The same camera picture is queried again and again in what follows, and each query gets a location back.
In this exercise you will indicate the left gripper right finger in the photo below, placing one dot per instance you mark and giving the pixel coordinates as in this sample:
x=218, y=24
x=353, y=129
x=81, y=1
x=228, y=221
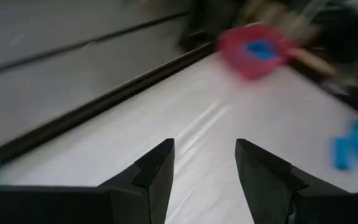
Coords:
x=269, y=186

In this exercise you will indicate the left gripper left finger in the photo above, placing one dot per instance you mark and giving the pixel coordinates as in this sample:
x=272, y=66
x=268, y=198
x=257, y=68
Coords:
x=148, y=186

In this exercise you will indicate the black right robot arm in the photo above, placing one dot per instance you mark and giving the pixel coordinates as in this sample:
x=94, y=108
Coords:
x=346, y=34

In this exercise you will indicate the red plastic tray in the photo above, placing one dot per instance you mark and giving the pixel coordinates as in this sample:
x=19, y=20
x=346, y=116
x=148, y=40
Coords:
x=247, y=53

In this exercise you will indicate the black stand pole with base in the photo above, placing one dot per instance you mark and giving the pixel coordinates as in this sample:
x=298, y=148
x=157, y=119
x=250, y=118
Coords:
x=204, y=25

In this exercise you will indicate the black table frame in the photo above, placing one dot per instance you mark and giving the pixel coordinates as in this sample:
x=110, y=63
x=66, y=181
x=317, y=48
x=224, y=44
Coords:
x=104, y=99

